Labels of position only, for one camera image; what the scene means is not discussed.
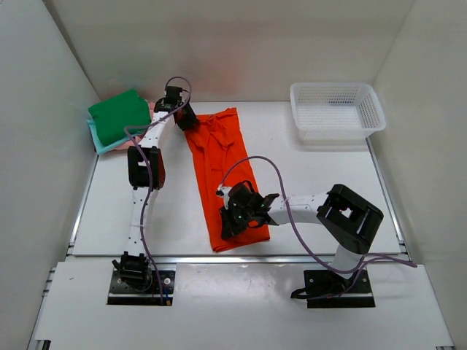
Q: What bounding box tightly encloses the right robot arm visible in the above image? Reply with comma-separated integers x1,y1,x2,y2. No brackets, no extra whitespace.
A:
216,180,384,292

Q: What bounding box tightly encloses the white plastic mesh basket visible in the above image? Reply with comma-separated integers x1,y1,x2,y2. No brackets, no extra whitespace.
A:
290,82,386,143

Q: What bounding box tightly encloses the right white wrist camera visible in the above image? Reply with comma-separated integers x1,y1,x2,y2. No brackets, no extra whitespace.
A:
215,185,232,210

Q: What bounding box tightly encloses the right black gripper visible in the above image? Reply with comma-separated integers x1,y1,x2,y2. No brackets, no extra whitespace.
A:
219,202,253,240

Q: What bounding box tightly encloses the aluminium rail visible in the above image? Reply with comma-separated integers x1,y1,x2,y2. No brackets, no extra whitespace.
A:
72,254,406,265

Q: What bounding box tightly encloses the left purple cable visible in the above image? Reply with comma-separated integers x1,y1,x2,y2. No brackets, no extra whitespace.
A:
123,75,194,306

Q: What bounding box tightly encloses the pink folded t-shirt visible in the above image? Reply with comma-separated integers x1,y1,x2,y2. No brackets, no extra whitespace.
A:
112,101,155,151

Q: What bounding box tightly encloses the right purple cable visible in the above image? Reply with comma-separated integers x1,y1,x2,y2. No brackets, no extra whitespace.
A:
218,155,419,302

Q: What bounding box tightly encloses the purple cable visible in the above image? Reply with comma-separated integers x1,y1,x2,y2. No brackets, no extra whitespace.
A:
218,155,419,302
123,75,194,306

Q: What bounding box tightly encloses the green folded t-shirt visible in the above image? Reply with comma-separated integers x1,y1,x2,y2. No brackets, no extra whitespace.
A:
88,89,151,146

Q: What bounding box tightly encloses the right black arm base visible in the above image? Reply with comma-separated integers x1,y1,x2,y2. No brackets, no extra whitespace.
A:
290,270,376,309

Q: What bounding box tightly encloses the orange t-shirt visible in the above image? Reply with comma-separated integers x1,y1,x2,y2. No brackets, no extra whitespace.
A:
185,108,270,252

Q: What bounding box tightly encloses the teal folded t-shirt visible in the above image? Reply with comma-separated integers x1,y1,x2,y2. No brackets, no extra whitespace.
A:
86,119,129,155

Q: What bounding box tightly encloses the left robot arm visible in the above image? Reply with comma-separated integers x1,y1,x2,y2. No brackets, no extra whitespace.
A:
125,82,198,258

